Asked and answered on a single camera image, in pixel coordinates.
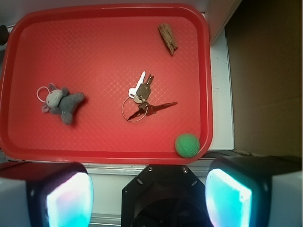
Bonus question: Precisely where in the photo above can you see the brown cardboard box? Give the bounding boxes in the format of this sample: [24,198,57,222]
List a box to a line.
[225,0,303,156]

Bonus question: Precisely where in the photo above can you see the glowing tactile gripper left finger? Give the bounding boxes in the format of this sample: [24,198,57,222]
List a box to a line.
[0,162,93,227]

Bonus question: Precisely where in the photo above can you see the red plastic tray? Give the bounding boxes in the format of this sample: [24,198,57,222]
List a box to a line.
[0,4,213,165]

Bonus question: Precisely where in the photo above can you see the dark round knob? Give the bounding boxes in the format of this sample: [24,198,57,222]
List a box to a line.
[0,25,9,45]

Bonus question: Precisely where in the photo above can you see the bunch of keys on ring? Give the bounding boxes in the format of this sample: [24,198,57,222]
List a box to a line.
[121,71,178,122]

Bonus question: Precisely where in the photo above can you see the green yarn ball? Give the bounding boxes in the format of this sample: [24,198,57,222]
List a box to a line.
[175,133,200,158]

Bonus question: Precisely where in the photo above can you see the brown wood chip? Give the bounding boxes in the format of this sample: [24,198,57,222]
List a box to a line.
[158,23,178,56]

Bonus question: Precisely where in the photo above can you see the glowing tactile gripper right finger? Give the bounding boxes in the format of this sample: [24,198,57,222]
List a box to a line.
[205,156,303,227]

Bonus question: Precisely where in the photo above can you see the grey plush donkey toy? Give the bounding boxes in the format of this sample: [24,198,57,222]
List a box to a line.
[36,83,85,125]

